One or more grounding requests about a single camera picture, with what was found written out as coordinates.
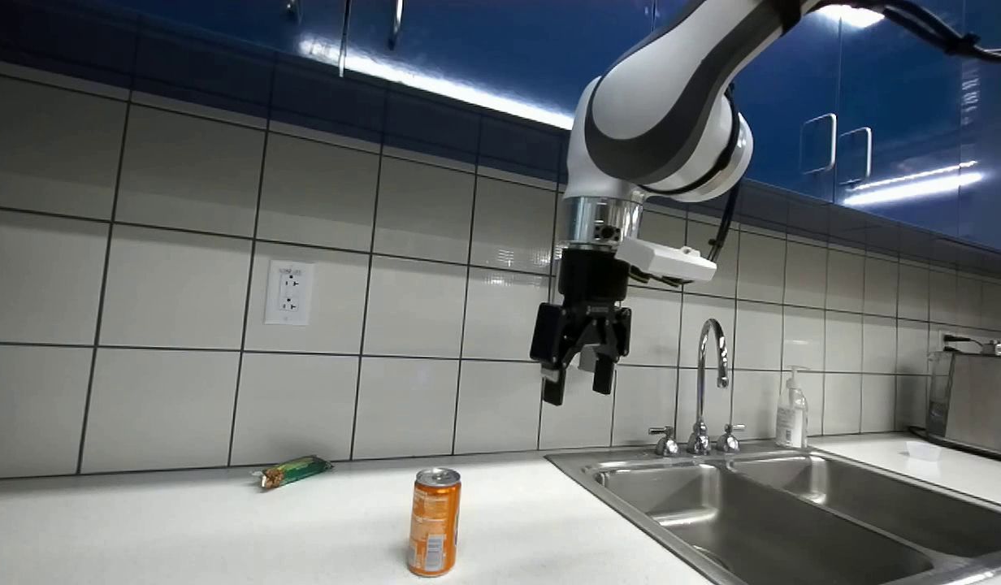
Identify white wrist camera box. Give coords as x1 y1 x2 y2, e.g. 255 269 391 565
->
613 238 723 290

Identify stainless steel double sink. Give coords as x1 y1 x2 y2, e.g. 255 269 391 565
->
546 445 1001 585

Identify small green wrapped item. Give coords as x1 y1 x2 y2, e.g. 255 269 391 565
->
255 452 335 493

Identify orange soda can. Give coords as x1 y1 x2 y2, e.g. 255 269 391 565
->
403 465 465 583

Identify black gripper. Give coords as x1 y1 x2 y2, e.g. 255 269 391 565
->
525 244 636 411

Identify white wall power outlet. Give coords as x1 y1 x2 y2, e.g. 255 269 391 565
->
263 258 318 333

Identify clear pump soap bottle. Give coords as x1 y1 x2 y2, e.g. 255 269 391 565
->
772 367 811 452

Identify chrome gooseneck faucet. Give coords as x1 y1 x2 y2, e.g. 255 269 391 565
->
687 316 734 457

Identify stainless steel countertop appliance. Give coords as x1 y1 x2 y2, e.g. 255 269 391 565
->
923 333 1001 463

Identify metal cabinet handle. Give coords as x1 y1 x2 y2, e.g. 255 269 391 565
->
386 0 408 53
840 122 876 184
797 112 842 174

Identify blue wall cabinets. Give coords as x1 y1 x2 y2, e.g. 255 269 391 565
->
0 0 1001 263

